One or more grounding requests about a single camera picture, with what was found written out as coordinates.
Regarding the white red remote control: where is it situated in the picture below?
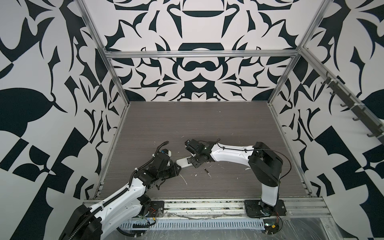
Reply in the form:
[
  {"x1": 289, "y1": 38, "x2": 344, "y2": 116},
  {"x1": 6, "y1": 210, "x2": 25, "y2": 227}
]
[{"x1": 176, "y1": 157, "x2": 193, "y2": 169}]

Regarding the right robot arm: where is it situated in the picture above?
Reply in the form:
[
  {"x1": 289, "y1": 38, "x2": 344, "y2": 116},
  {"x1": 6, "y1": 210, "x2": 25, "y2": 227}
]
[{"x1": 177, "y1": 139, "x2": 283, "y2": 212}]

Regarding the white slotted cable duct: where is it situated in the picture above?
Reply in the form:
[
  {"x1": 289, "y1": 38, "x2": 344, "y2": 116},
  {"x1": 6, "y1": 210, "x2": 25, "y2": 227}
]
[{"x1": 120, "y1": 219, "x2": 265, "y2": 231}]

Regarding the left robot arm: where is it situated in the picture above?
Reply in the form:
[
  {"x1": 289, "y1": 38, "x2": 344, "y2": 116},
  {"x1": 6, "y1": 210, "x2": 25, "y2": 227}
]
[{"x1": 59, "y1": 141, "x2": 182, "y2": 240}]

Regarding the aluminium frame rail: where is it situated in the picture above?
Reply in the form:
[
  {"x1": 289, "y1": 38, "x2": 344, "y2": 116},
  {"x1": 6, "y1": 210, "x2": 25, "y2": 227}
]
[{"x1": 105, "y1": 50, "x2": 298, "y2": 59}]

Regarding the black wall hook rail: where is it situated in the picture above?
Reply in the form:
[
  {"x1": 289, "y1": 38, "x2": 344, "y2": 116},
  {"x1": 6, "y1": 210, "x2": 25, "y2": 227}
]
[{"x1": 322, "y1": 71, "x2": 384, "y2": 145}]

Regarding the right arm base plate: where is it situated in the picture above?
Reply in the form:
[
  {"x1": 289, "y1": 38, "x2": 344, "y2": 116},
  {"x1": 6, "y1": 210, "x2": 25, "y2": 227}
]
[{"x1": 244, "y1": 198, "x2": 287, "y2": 218}]

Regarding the small electronics board right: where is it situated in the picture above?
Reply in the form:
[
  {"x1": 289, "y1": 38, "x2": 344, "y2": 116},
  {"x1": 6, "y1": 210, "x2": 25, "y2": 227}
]
[{"x1": 263, "y1": 218, "x2": 284, "y2": 235}]

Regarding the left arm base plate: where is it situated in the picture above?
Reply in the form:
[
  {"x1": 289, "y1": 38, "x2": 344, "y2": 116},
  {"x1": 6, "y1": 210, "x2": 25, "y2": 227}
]
[{"x1": 140, "y1": 201, "x2": 165, "y2": 218}]

